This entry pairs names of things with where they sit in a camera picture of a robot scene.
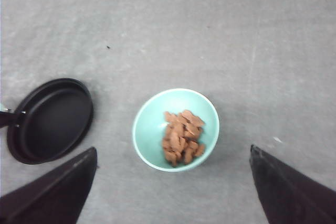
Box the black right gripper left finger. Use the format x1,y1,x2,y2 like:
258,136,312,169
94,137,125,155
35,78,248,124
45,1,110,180
1,147,98,223

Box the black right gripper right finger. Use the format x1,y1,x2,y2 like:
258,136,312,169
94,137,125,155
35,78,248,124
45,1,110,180
250,145,335,223

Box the brown beef cubes pile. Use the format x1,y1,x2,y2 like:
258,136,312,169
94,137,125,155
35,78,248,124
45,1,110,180
162,110,205,167

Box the mint green bowl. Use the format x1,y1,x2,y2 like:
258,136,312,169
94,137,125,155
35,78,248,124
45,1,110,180
132,88,220,172

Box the black frying pan mint handle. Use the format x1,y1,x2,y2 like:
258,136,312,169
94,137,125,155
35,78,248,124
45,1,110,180
1,78,93,165

